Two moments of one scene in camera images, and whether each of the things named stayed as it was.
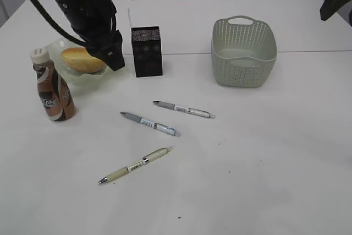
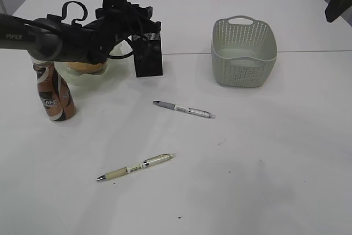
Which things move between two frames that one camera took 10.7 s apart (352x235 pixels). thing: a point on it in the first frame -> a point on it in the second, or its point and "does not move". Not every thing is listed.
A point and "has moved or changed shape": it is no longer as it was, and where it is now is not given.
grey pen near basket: [186, 109] does not move
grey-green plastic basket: [243, 49] does not move
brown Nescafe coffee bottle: [57, 100] does not move
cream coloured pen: [150, 158] has moved or changed shape
